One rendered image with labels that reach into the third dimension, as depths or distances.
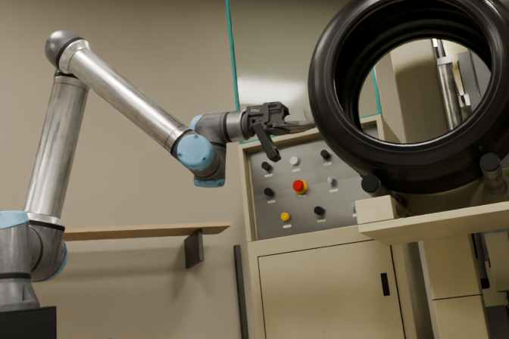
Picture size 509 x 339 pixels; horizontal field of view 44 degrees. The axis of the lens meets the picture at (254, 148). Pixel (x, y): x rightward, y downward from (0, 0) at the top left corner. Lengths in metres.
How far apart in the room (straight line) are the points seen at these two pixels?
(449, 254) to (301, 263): 0.57
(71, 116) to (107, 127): 3.11
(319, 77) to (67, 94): 0.79
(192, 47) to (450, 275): 3.98
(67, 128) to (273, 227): 0.83
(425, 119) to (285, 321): 0.84
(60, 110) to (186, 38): 3.60
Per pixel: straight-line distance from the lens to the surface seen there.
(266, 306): 2.29
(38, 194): 1.96
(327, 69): 1.68
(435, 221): 1.55
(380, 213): 1.56
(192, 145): 1.68
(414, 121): 1.98
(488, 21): 1.65
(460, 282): 1.90
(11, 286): 1.75
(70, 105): 2.01
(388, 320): 2.17
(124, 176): 5.01
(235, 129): 1.81
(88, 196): 4.94
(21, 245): 1.79
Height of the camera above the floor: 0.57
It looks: 16 degrees up
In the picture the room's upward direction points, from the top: 6 degrees counter-clockwise
